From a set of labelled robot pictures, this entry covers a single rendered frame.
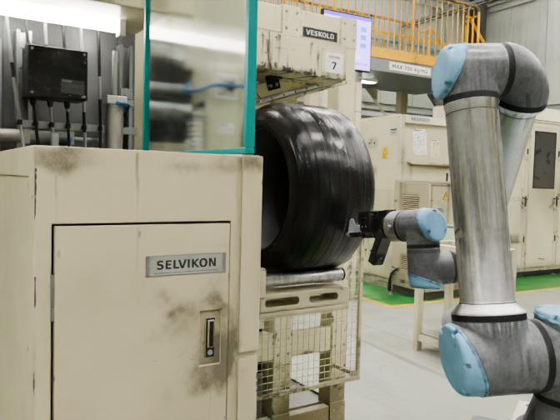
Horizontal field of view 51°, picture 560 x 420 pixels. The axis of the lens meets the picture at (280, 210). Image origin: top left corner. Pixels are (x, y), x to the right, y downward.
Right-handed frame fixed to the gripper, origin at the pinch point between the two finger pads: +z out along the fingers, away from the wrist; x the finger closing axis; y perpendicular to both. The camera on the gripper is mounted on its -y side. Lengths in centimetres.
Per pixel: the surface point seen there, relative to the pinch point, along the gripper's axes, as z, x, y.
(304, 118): 4.5, 12.5, 37.9
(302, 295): 12.0, 10.9, -18.7
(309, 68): 38, -15, 67
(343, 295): 12.2, -6.1, -20.1
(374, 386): 126, -117, -90
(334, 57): 37, -27, 72
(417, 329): 165, -194, -69
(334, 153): -2.8, 6.8, 25.8
